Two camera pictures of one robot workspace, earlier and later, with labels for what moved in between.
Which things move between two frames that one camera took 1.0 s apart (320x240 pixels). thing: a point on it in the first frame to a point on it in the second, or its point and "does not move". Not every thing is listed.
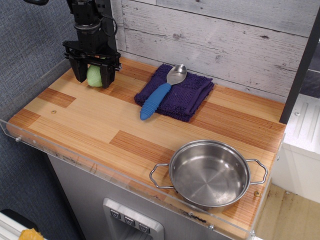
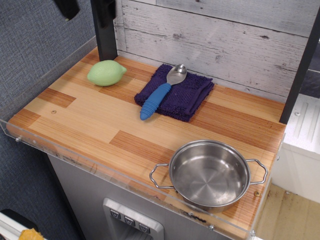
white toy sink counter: x=297 y=169 does not move
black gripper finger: x=108 y=75 to x=106 y=11
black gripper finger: x=80 y=68 to x=69 y=8
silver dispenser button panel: x=126 y=222 does not move
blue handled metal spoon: x=175 y=74 does not move
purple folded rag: x=183 y=99 does not move
